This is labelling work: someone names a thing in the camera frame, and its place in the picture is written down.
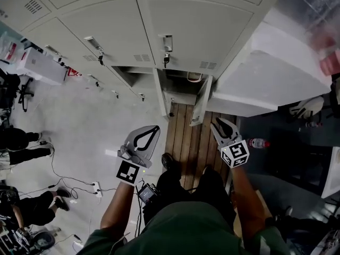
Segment black recorder with screen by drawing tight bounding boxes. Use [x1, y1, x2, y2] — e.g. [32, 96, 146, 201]
[138, 183, 162, 204]

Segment beige metal locker cabinet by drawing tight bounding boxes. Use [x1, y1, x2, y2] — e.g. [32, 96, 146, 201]
[0, 0, 289, 108]

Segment wooden slat platform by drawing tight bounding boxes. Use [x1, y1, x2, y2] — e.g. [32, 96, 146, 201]
[165, 101, 237, 195]

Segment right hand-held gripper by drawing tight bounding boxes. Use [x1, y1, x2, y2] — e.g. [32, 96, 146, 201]
[210, 118, 250, 168]

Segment person's green shirt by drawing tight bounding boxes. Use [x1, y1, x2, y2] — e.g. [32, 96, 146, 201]
[82, 200, 290, 255]

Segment black office chair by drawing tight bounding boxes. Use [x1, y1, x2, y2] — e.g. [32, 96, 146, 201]
[0, 67, 35, 113]

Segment white backpack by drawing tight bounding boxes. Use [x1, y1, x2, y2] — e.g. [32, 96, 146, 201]
[288, 96, 325, 120]

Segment white foam tray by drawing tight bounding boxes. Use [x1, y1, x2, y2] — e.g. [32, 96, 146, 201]
[320, 146, 340, 199]

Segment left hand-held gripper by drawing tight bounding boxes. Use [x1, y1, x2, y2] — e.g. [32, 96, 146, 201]
[116, 125, 161, 187]

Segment plastic bottle red label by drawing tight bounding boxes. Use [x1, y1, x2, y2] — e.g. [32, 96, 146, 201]
[245, 138, 271, 149]

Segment person's left forearm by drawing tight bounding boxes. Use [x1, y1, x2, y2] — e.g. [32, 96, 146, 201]
[100, 181, 136, 232]

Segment black power cable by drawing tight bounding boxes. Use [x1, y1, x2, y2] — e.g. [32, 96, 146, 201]
[31, 139, 96, 193]

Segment person's left shoe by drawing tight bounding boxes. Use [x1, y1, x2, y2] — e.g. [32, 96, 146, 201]
[161, 152, 177, 170]

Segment black table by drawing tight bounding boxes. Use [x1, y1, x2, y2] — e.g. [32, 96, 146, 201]
[273, 126, 335, 196]

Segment white carton box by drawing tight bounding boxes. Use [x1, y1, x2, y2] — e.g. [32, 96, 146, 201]
[16, 47, 67, 87]

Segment plastic wrapped water jug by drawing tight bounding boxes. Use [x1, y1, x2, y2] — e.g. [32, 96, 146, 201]
[0, 32, 26, 63]

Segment white power strip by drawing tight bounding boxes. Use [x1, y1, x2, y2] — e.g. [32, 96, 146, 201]
[91, 181, 104, 198]

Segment white foam box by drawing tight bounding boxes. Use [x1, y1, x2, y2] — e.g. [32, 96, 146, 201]
[209, 22, 332, 118]

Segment beige bag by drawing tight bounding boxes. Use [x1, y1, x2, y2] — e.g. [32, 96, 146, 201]
[187, 72, 202, 84]

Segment person's black trousers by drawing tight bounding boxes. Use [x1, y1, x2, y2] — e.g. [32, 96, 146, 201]
[143, 165, 236, 233]

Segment black hanging garment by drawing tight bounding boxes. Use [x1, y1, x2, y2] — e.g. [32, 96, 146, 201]
[328, 74, 340, 116]

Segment pink plastic container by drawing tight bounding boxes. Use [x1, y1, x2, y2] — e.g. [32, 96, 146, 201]
[319, 50, 340, 75]

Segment clear plastic bag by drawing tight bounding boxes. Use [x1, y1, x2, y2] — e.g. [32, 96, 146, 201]
[276, 0, 340, 37]

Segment person's right forearm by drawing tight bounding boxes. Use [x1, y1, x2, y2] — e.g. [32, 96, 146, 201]
[229, 166, 266, 235]

